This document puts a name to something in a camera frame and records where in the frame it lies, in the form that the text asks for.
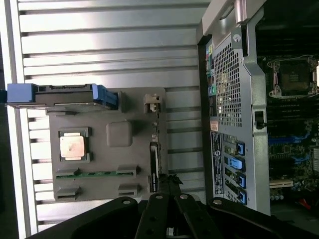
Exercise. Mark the green motherboard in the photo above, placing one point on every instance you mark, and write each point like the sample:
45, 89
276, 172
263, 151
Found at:
286, 119

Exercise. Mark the CPU socket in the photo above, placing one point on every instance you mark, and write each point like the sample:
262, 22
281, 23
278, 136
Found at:
291, 77

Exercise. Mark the blue expansion slot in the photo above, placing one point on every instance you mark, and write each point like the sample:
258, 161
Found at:
281, 140

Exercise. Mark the green RAM stick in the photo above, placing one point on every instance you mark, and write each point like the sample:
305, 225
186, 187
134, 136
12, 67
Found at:
99, 173

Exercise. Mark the hard disk with blue bracket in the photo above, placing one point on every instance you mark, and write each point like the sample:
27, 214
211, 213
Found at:
62, 95

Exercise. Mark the grey parts rack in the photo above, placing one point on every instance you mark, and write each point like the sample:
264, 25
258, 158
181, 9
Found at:
104, 159

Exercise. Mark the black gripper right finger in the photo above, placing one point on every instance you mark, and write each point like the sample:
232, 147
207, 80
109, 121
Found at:
194, 216

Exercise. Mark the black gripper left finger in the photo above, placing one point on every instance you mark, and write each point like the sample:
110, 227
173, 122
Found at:
152, 219

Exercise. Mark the open dark grey PC case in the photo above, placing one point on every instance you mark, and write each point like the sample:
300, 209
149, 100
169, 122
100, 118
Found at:
229, 74

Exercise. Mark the white expansion slot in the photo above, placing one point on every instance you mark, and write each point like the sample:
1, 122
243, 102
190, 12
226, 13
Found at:
281, 184

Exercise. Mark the silver CPU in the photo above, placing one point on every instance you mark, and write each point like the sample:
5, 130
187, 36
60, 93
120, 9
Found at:
72, 145

